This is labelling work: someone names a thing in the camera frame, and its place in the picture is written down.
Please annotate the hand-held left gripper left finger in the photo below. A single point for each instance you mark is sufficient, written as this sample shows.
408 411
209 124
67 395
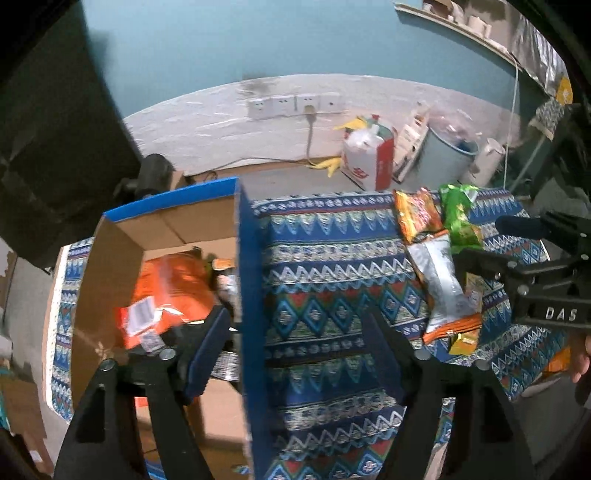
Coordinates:
207 355

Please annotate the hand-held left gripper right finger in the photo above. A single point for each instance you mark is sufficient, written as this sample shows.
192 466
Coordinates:
383 360

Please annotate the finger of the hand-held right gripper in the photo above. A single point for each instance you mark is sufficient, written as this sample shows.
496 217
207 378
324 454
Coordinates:
485 263
521 226

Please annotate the small yellow snack packet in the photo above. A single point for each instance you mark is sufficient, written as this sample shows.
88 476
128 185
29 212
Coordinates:
474 288

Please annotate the silver white snack packet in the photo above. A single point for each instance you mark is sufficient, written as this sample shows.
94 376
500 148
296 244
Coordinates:
441 286

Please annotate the large red transparent snack bag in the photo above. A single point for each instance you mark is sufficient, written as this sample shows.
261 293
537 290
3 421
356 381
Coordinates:
175 286

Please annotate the blue cardboard box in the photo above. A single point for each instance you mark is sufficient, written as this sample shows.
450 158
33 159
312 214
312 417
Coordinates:
251 258

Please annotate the person's right hand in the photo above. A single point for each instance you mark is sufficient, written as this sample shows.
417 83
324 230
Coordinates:
582 360

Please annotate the green printed snack packet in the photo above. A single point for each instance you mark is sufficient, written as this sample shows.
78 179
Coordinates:
466 236

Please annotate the orange chips bag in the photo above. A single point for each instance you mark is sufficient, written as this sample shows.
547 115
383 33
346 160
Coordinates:
557 362

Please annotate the green crinkled snack bag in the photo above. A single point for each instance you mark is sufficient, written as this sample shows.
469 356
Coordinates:
457 201

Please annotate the silver small packet in box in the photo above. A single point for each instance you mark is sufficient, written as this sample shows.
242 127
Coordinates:
227 288

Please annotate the white electric kettle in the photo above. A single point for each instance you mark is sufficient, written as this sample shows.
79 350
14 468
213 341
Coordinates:
487 160

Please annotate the yellow orange snack packet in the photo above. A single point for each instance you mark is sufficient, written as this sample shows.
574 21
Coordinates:
464 344

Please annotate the orange noodle snack packet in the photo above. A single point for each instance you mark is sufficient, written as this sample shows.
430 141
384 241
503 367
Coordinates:
415 214

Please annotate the patterned blue blanket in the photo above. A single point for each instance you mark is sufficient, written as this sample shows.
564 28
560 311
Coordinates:
323 277

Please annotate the light blue trash bin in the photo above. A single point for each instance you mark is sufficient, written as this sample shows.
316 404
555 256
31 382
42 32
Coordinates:
445 150

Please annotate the white red flat carton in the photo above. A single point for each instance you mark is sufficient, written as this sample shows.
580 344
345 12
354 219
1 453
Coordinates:
412 138

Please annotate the red white paper bag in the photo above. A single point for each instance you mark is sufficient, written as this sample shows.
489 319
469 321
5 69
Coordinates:
369 157

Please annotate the banana peel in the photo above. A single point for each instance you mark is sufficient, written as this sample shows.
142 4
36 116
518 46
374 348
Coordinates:
330 165

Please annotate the black round device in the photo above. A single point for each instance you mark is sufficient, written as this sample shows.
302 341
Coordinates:
154 174

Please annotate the white paper roll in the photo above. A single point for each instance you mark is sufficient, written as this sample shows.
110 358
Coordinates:
475 21

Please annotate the wooden wall shelf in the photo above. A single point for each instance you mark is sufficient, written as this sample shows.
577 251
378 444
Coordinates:
461 28

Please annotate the white wall socket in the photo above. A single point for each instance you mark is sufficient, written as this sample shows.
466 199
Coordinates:
282 105
330 101
256 109
307 103

